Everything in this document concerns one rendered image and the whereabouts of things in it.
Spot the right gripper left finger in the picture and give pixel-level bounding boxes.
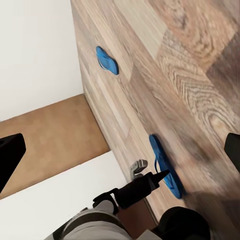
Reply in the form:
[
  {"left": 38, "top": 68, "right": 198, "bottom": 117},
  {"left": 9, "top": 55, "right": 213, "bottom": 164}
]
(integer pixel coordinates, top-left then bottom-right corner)
[{"left": 0, "top": 133, "right": 26, "bottom": 193}]

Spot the sandal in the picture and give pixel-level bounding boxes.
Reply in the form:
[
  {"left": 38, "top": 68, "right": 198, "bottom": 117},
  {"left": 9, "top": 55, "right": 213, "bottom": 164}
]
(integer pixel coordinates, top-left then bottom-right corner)
[
  {"left": 149, "top": 134, "right": 182, "bottom": 200},
  {"left": 96, "top": 46, "right": 119, "bottom": 75}
]

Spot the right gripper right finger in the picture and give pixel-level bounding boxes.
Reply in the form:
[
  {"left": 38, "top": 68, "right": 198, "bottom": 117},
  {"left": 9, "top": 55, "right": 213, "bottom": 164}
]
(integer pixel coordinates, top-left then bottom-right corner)
[{"left": 223, "top": 133, "right": 240, "bottom": 173}]

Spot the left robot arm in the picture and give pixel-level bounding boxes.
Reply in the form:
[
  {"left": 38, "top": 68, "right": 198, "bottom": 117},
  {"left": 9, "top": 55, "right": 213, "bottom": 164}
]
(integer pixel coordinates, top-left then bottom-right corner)
[{"left": 44, "top": 159, "right": 170, "bottom": 240}]

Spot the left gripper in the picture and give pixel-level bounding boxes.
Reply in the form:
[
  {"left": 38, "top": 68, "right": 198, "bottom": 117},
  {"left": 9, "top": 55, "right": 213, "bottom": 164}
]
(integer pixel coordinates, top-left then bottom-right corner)
[{"left": 126, "top": 170, "right": 170, "bottom": 203}]

